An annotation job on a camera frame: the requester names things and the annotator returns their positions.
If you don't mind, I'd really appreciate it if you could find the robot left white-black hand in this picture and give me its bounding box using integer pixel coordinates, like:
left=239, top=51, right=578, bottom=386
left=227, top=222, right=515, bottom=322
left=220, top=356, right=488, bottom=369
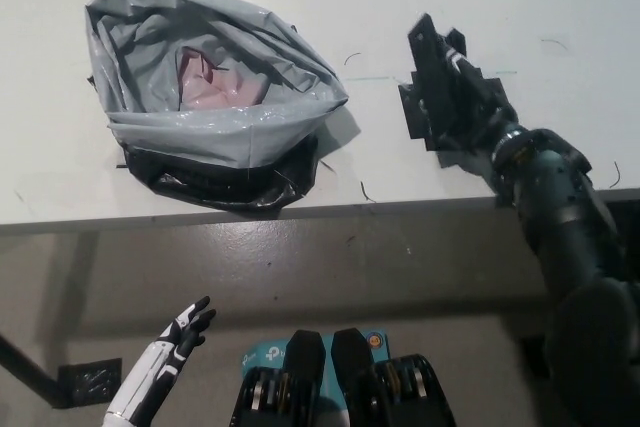
left=109, top=296, right=217, bottom=424

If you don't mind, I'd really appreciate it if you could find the robot right black hand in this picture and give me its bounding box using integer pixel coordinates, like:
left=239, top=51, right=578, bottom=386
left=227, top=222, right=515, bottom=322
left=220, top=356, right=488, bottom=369
left=416, top=28, right=519, bottom=153

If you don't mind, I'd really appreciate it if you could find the grey plastic bag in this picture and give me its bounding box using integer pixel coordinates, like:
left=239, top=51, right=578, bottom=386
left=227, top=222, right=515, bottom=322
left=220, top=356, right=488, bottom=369
left=83, top=0, right=350, bottom=212

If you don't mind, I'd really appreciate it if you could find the black floor tape patch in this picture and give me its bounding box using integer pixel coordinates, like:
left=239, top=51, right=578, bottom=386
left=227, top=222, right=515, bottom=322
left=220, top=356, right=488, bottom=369
left=57, top=357, right=124, bottom=404
left=519, top=336, right=551, bottom=378

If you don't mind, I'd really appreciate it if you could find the black table leg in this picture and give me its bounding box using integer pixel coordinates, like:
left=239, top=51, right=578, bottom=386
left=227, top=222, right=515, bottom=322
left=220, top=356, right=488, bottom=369
left=0, top=332, right=69, bottom=409

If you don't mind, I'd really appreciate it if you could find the robot left black torso block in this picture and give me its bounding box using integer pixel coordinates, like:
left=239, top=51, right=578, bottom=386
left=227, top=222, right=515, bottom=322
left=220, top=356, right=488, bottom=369
left=230, top=330, right=331, bottom=427

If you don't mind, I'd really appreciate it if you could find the robot black torso block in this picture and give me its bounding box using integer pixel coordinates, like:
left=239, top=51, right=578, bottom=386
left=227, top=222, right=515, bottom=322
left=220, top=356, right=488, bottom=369
left=230, top=330, right=331, bottom=427
left=331, top=329, right=457, bottom=427

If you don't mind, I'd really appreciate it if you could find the robot right black torso block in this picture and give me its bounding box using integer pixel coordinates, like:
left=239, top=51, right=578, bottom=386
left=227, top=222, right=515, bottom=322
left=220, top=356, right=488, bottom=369
left=331, top=329, right=457, bottom=427

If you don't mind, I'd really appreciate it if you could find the pink crumpled plastic sheet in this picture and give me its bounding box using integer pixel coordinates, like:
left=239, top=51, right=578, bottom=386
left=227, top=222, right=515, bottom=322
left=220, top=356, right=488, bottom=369
left=177, top=45, right=269, bottom=108

